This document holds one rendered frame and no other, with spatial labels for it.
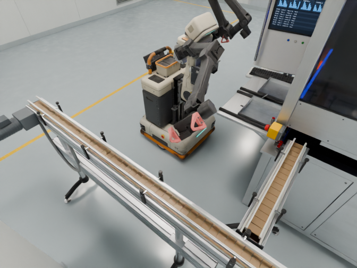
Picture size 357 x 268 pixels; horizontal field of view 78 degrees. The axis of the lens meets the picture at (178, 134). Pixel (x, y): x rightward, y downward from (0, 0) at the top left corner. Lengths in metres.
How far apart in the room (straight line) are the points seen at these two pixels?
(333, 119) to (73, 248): 2.03
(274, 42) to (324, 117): 1.18
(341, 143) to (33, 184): 2.57
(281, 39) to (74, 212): 2.44
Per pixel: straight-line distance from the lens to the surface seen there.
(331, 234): 2.05
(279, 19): 2.30
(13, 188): 2.75
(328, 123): 1.38
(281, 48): 2.37
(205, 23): 1.78
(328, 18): 1.19
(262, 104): 1.80
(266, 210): 1.16
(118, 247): 2.06
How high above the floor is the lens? 1.91
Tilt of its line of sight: 45 degrees down
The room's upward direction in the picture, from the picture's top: straight up
